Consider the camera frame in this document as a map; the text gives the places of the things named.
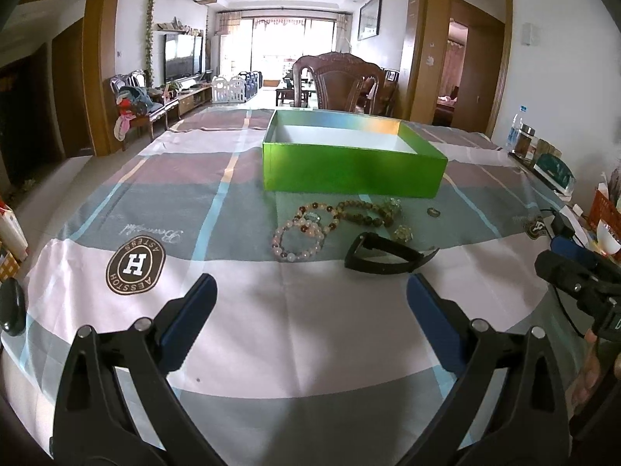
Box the pink and brown bead bracelet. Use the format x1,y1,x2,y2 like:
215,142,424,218
291,202,340,235

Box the black oval object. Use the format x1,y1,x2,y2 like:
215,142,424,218
0,282,27,337

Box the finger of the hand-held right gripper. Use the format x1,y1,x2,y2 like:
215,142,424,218
552,235,601,270
534,250,608,303

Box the brown paper box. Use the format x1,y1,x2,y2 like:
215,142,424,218
535,139,564,160

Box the green tin box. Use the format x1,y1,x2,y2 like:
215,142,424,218
534,154,576,190

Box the wooden television cabinet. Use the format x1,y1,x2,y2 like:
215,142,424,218
175,85,214,118

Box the black cable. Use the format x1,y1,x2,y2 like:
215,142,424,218
546,206,590,338

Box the silver framed chair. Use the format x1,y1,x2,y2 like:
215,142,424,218
111,70,180,151

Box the framed wall picture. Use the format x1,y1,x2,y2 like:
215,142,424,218
357,0,383,41

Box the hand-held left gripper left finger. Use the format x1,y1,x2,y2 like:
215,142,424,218
50,273,229,466

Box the black watch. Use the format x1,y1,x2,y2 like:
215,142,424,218
344,232,440,275

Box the carved wooden chair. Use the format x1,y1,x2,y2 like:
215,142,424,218
292,52,399,117

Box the clear water bottle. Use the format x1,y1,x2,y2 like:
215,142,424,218
506,114,525,152

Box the black power adapter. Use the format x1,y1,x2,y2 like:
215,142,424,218
552,212,578,241

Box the glass jar with black lid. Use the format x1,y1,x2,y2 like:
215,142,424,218
515,125,536,162

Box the blue baby fence panels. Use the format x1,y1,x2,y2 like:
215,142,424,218
236,70,264,100

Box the green vine garland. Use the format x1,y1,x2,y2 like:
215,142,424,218
144,0,157,85

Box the plaid tablecloth with round logo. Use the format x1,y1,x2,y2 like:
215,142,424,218
0,107,600,466

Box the white baby fence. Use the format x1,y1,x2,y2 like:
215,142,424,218
211,76,246,104

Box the flat screen television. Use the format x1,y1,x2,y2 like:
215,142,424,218
164,34,203,83

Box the orange plastic basket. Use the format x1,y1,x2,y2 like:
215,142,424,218
589,188,621,241

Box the green cardboard box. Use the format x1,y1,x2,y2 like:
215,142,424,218
262,109,448,199

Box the pile of clothes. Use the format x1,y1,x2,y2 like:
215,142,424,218
113,86,152,141

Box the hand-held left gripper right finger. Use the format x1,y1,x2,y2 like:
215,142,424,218
388,273,573,466

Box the person's right hand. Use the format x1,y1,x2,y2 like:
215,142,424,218
571,332,621,418

